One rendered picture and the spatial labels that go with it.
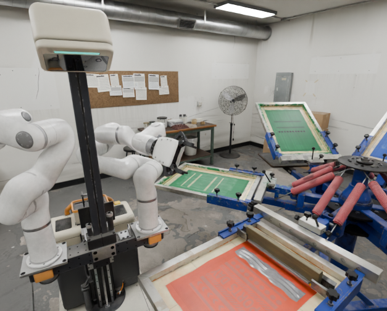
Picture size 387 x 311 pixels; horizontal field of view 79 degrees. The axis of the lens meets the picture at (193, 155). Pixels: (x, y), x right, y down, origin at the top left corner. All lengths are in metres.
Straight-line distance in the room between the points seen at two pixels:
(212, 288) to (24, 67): 3.88
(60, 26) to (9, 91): 3.55
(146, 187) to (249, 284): 0.63
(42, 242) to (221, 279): 0.76
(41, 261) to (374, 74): 5.16
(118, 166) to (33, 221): 0.37
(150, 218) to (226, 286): 0.45
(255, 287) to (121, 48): 4.15
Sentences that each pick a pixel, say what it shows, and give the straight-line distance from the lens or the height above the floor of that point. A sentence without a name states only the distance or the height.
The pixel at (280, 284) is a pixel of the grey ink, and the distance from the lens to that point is 1.25.
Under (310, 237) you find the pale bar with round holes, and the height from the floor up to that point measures 1.04.
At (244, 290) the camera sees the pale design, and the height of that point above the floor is 0.96.
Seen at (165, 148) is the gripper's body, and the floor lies 1.59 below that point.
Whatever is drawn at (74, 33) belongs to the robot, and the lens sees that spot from 0.82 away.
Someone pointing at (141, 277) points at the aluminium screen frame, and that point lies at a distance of 1.20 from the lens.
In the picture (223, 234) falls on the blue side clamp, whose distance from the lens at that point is 1.39.
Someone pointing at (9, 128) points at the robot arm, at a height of 1.70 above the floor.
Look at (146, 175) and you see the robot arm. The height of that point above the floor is 1.43.
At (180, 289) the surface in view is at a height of 0.96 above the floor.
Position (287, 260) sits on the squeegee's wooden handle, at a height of 1.02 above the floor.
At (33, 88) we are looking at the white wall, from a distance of 4.33.
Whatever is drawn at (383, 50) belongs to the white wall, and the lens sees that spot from 5.28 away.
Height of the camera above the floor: 1.84
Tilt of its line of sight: 19 degrees down
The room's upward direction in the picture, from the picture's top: straight up
